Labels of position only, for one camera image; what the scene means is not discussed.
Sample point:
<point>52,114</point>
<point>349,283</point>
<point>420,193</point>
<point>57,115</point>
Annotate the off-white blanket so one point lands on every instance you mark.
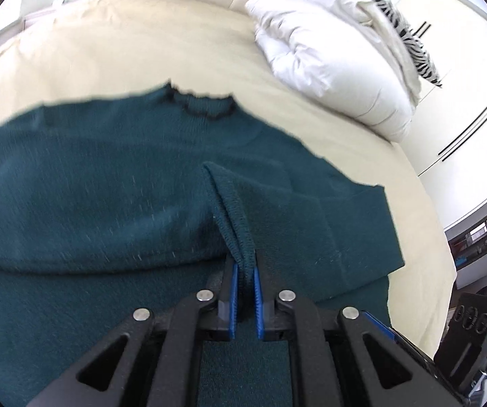
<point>396,51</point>

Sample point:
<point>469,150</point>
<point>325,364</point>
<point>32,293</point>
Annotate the dark shelf unit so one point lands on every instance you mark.
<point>481,237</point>

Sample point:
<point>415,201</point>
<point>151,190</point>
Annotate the zebra print pillow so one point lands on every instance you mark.
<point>392,12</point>

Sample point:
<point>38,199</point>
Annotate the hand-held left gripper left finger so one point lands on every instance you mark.
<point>233,301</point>

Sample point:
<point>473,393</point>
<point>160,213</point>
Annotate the dark teal knit sweater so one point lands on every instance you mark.
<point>107,178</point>

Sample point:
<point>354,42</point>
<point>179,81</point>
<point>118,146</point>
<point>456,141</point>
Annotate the cream bed sheet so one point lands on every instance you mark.
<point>133,38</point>

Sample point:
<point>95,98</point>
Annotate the white duvet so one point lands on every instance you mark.
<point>328,51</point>

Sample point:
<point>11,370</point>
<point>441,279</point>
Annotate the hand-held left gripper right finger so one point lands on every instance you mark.
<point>259,305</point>

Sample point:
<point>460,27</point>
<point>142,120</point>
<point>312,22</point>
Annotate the white wardrobe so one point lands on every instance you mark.
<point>459,59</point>

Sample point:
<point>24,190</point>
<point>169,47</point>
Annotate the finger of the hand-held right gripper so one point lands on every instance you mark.
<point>378,324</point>

